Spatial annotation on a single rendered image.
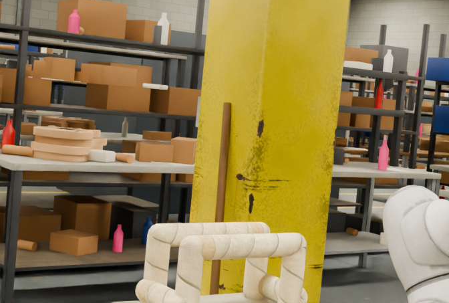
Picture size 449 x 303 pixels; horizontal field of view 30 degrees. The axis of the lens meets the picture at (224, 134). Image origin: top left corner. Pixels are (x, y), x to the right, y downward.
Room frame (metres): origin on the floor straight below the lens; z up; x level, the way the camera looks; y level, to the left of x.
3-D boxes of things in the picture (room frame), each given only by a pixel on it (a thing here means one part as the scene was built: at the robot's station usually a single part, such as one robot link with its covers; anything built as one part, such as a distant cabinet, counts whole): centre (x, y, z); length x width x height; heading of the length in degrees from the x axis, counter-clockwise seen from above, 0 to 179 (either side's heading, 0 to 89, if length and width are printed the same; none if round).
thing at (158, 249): (1.11, 0.07, 1.15); 0.03 x 0.03 x 0.09
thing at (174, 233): (1.16, 0.01, 1.20); 0.20 x 0.03 x 0.03; 125
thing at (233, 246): (1.09, -0.04, 1.20); 0.20 x 0.03 x 0.03; 125
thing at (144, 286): (1.07, 0.06, 1.12); 0.11 x 0.03 x 0.03; 36
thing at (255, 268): (1.21, -0.06, 1.15); 0.03 x 0.03 x 0.09
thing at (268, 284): (1.18, -0.10, 1.12); 0.11 x 0.03 x 0.03; 36
